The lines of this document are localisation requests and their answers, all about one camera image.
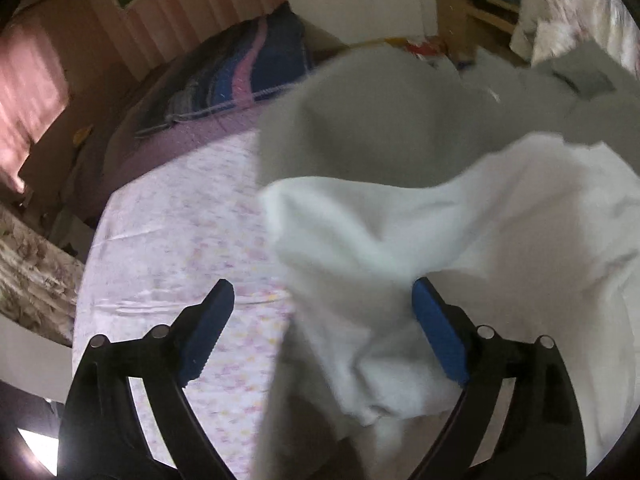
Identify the pink floral bed sheet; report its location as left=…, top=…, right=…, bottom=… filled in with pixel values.
left=72, top=125, right=296, bottom=480

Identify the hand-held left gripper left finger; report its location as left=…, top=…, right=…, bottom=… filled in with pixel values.
left=56, top=279, right=236, bottom=480

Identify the mauve bed quilt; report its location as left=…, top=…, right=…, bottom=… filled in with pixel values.
left=62, top=50, right=261, bottom=226

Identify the pink curtain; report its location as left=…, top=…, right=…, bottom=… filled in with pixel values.
left=0, top=20, right=70, bottom=196

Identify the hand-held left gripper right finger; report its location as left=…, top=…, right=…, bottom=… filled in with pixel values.
left=407, top=276, right=587, bottom=480

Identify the floral quilt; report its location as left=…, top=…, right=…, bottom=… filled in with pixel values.
left=510, top=0, right=640, bottom=81

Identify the wooden shelf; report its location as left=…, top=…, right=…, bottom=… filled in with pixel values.
left=429, top=0, right=531, bottom=67

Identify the grey white large garment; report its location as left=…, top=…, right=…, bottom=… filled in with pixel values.
left=252, top=42, right=640, bottom=480

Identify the red yellow packet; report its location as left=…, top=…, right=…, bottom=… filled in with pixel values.
left=400, top=36, right=447, bottom=59

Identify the blue pink striped blanket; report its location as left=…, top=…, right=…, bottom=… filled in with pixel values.
left=132, top=2, right=316, bottom=136

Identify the beige floral curtain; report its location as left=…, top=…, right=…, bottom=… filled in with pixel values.
left=0, top=204, right=86, bottom=348

